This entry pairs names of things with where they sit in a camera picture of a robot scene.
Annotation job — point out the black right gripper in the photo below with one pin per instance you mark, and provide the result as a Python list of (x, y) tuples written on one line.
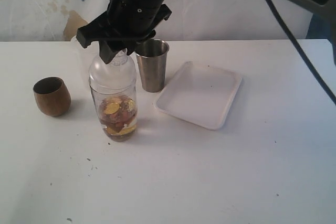
[(119, 28)]

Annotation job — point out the translucent plastic container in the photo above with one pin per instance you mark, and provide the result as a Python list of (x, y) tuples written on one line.
[(85, 57)]

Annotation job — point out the clear dome shaker lid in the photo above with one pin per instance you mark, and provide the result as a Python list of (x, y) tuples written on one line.
[(113, 77)]

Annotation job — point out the stainless steel cup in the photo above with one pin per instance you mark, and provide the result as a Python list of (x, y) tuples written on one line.
[(151, 57)]

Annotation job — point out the clear plastic shaker cup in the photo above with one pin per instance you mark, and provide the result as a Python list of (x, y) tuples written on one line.
[(98, 98)]

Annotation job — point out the wooden blocks and coins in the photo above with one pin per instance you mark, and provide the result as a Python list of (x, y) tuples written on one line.
[(118, 116)]

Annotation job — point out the brown wooden cup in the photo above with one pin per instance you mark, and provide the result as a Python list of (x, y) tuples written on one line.
[(52, 96)]

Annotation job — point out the brown cardboard piece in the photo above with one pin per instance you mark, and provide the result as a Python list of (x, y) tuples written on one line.
[(74, 22)]

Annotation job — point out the white rectangular tray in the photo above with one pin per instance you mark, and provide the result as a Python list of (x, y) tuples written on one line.
[(200, 94)]

